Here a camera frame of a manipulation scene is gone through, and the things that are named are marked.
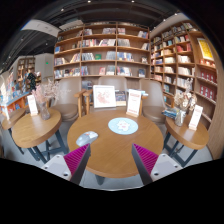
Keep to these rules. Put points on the person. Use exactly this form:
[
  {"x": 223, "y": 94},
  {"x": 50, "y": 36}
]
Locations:
[{"x": 31, "y": 80}]

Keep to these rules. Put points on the glass vase with pink flowers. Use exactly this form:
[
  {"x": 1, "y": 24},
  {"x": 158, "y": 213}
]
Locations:
[{"x": 44, "y": 111}]

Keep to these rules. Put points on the wooden side table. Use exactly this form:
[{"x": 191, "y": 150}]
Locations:
[
  {"x": 33, "y": 130},
  {"x": 186, "y": 135}
]

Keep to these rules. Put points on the red and white sign card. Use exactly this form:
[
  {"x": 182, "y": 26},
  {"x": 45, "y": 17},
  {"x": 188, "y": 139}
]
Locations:
[{"x": 134, "y": 101}]

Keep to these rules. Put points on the book display table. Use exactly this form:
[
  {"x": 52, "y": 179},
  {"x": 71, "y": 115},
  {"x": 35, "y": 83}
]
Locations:
[{"x": 13, "y": 101}]

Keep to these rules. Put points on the white hanging ceiling panel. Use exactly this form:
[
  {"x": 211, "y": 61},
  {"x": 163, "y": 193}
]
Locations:
[{"x": 40, "y": 27}]

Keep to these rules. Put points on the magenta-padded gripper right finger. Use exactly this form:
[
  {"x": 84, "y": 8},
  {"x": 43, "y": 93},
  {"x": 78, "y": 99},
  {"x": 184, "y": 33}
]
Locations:
[{"x": 160, "y": 165}]

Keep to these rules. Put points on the stack of books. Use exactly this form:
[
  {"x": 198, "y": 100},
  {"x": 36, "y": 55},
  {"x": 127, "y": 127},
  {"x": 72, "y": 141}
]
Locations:
[{"x": 170, "y": 113}]

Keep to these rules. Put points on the angled wooden bookshelf unit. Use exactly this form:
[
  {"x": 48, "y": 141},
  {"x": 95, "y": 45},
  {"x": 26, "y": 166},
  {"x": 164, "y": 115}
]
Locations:
[{"x": 186, "y": 66}]

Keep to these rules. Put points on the glass vase with dried flowers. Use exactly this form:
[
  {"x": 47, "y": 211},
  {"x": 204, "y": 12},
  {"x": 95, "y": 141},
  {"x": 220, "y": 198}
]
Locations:
[{"x": 180, "y": 118}]

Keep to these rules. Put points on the brown padded armchair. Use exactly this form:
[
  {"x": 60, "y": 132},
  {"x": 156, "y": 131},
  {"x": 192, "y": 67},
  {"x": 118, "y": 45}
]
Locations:
[
  {"x": 153, "y": 100},
  {"x": 111, "y": 81},
  {"x": 68, "y": 96}
]

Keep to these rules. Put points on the light blue book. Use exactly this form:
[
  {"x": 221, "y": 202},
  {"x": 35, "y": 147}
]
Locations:
[{"x": 145, "y": 92}]

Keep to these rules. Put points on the grey computer mouse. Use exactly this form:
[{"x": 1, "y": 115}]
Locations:
[{"x": 86, "y": 137}]

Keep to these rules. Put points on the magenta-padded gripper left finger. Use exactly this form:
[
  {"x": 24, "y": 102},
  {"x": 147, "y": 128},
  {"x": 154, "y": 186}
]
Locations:
[{"x": 61, "y": 165}]

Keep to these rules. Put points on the white framed flower picture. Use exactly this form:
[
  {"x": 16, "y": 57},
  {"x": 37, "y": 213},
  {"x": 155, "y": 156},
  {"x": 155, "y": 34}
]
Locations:
[{"x": 104, "y": 96}]

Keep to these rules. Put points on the round light blue mouse pad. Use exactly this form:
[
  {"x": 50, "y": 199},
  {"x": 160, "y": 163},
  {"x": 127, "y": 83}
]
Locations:
[{"x": 122, "y": 126}]

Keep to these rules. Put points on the wide wooden bookshelf unit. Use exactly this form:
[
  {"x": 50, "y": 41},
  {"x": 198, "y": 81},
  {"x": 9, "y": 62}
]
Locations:
[{"x": 100, "y": 50}]

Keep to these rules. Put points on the dark cover book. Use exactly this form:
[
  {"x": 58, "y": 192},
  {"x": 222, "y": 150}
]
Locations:
[{"x": 120, "y": 97}]

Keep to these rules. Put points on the distant wooden bookshelf unit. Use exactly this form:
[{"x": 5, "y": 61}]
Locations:
[{"x": 21, "y": 66}]

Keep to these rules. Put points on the small white sign card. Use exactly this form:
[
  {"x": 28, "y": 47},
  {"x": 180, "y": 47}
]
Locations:
[
  {"x": 195, "y": 117},
  {"x": 32, "y": 105}
]

